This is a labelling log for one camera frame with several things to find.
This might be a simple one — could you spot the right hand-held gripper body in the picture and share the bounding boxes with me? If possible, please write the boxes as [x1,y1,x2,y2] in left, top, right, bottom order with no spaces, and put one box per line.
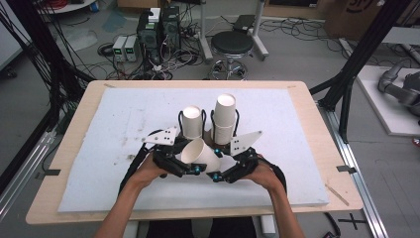
[227,130,264,183]

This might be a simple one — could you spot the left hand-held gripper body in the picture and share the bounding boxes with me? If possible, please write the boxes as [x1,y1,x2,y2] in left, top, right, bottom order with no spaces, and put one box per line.
[142,126,186,179]

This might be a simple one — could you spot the single white paper cup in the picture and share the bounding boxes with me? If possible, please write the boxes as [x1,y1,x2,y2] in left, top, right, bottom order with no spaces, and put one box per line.
[180,137,222,166]

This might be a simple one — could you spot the black wire double cup holder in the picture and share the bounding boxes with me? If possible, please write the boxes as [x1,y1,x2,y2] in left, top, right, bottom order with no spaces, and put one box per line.
[176,108,241,151]

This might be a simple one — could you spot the tall stack of paper cups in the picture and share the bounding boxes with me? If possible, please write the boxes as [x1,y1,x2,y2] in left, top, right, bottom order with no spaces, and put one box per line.
[212,93,238,146]

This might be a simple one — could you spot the person's right hand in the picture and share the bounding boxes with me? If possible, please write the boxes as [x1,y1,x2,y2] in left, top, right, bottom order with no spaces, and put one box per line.
[242,162,282,194]

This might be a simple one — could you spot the person's left hand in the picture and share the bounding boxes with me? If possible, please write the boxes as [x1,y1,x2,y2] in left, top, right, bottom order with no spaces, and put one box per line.
[130,153,169,189]

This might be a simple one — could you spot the short stack of paper cups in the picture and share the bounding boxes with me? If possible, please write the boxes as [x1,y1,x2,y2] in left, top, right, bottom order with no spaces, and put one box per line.
[181,105,204,140]

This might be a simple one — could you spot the person's dark trousers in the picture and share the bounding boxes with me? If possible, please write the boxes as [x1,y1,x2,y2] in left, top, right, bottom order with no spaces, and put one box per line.
[147,217,257,238]

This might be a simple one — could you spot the white foam mat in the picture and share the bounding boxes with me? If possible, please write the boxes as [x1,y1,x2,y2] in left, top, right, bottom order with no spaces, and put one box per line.
[57,86,331,213]

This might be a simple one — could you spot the white table leg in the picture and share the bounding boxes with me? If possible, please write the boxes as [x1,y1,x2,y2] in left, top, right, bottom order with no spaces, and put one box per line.
[123,220,141,238]
[260,215,276,237]

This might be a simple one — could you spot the wooden stick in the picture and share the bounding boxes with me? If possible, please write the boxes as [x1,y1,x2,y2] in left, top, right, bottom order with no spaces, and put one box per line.
[324,183,351,207]

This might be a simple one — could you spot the white metal stand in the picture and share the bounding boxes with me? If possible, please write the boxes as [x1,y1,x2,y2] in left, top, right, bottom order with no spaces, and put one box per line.
[197,0,270,63]

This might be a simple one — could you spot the grey bench power supply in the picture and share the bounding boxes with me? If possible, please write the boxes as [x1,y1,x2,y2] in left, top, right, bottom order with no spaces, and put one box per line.
[124,35,141,62]
[112,35,128,62]

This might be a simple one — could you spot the black round stool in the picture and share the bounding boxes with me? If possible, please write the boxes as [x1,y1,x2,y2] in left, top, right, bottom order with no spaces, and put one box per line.
[208,30,256,81]

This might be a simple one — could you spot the black computer tower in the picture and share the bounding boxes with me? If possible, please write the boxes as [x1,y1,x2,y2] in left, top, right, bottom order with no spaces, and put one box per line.
[136,11,163,65]
[161,4,182,52]

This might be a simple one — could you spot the small white box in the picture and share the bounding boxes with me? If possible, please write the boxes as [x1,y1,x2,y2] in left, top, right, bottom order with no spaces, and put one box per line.
[148,7,161,24]

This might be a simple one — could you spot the flat black device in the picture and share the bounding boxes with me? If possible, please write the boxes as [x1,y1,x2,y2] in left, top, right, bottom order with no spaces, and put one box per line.
[232,14,257,33]

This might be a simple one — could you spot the white platform board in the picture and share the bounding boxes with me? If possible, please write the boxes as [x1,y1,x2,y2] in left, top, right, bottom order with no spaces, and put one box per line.
[356,64,420,137]

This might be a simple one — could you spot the cardboard box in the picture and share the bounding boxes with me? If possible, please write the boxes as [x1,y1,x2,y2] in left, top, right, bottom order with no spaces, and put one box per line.
[324,0,412,42]

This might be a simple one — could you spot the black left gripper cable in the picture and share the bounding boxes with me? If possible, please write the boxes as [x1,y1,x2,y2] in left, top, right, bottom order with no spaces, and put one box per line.
[118,130,163,196]

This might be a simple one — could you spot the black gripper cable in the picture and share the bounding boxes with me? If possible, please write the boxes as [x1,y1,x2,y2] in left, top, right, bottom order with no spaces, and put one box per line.
[118,130,163,196]
[260,157,288,194]

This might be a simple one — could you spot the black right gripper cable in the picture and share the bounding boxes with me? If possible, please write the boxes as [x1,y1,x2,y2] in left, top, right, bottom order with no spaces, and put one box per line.
[260,157,288,194]

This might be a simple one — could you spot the tangle of floor cables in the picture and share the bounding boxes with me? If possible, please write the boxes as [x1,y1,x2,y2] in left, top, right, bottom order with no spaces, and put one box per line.
[97,39,207,81]

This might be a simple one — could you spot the aluminium floor rail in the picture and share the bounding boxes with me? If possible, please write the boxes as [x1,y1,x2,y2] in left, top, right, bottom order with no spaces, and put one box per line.
[0,129,57,221]
[317,101,390,238]

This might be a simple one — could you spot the black metal frame post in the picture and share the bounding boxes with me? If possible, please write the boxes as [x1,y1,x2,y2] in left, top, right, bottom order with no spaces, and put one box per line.
[309,0,415,144]

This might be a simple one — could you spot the black frame with cable bundle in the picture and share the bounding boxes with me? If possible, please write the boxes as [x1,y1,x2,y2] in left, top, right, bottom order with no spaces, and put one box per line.
[0,0,95,128]

